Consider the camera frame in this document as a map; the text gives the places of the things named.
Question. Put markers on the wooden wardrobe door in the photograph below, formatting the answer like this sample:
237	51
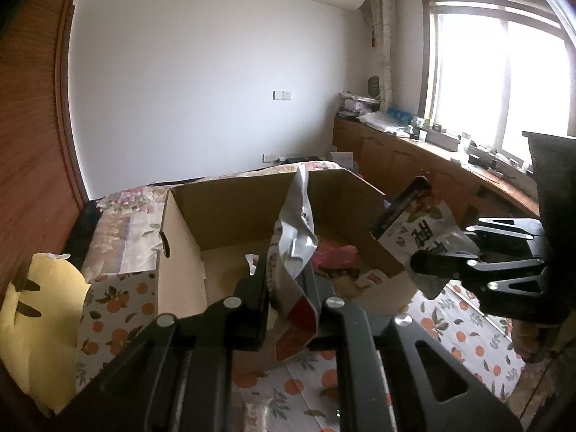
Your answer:
42	191

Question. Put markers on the white green snack bag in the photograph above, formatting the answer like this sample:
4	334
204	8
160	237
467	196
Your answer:
419	220

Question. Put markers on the white red snack bag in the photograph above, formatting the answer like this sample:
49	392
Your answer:
293	318

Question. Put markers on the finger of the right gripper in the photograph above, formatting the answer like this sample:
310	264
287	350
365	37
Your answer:
509	237
477	274

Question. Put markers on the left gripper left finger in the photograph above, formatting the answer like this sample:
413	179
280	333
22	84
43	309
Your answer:
175	375

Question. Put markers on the orange print bed sheet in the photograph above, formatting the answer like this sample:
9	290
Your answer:
300	395

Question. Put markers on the floral quilt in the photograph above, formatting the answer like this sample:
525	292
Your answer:
126	238

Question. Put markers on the white wall switch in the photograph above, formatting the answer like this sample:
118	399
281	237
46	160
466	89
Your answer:
282	95

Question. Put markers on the yellow plush toy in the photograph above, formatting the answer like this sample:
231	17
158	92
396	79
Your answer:
40	318

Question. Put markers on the brown cardboard box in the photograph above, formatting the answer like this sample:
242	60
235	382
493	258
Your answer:
208	228

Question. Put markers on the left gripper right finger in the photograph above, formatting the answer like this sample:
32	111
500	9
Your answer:
392	376

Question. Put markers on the red snack packet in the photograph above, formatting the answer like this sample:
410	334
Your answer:
332	260

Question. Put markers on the window with brown frame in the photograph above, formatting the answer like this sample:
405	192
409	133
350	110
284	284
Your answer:
495	70

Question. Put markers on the stack of books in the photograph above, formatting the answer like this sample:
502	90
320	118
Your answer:
351	106

